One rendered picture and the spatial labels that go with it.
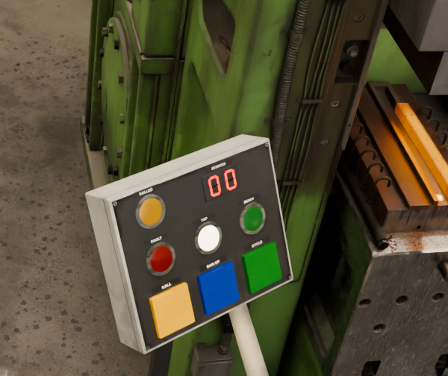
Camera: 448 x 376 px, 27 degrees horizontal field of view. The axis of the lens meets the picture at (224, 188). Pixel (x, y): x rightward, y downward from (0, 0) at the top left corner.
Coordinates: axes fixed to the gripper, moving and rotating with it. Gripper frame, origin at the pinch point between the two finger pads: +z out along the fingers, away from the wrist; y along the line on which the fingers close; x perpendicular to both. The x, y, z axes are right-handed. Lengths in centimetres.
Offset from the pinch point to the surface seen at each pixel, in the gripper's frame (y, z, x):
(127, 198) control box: -70, -6, 15
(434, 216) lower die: -1.1, 9.5, -8.6
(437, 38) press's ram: -14.6, 10.0, 35.3
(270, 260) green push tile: -42.3, -5.7, -2.2
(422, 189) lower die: -3.3, 14.1, -5.1
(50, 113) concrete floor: -65, 171, -106
